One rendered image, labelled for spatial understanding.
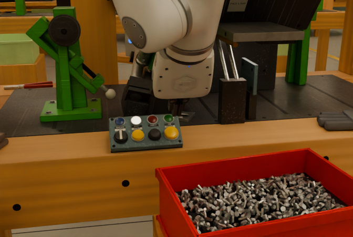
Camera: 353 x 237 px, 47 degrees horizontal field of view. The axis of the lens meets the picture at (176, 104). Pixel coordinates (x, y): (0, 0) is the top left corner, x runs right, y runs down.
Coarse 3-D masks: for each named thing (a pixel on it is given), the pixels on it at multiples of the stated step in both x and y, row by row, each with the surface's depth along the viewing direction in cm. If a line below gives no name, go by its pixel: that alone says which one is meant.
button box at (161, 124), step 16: (112, 128) 85; (128, 128) 86; (144, 128) 86; (160, 128) 86; (176, 128) 87; (112, 144) 83; (128, 144) 83; (144, 144) 84; (160, 144) 84; (176, 144) 85
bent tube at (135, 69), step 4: (136, 48) 112; (136, 52) 111; (136, 64) 109; (132, 68) 108; (136, 68) 108; (140, 68) 108; (132, 72) 108; (136, 72) 107; (140, 72) 108; (136, 76) 106; (140, 76) 107
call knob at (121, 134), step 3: (117, 132) 83; (120, 132) 83; (123, 132) 83; (117, 135) 83; (120, 135) 83; (123, 135) 83; (126, 135) 83; (117, 138) 83; (120, 138) 82; (123, 138) 83; (126, 138) 83; (120, 141) 83; (123, 141) 83
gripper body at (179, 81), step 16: (160, 64) 65; (176, 64) 65; (192, 64) 64; (208, 64) 66; (160, 80) 67; (176, 80) 68; (192, 80) 68; (208, 80) 69; (160, 96) 71; (176, 96) 71; (192, 96) 72
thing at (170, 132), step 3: (165, 129) 85; (168, 129) 85; (171, 129) 85; (174, 129) 85; (177, 129) 86; (165, 132) 85; (168, 132) 85; (171, 132) 85; (174, 132) 85; (177, 132) 85; (165, 135) 85; (168, 135) 84; (171, 135) 84; (174, 135) 84; (177, 135) 85; (168, 138) 85; (171, 138) 84; (174, 138) 85
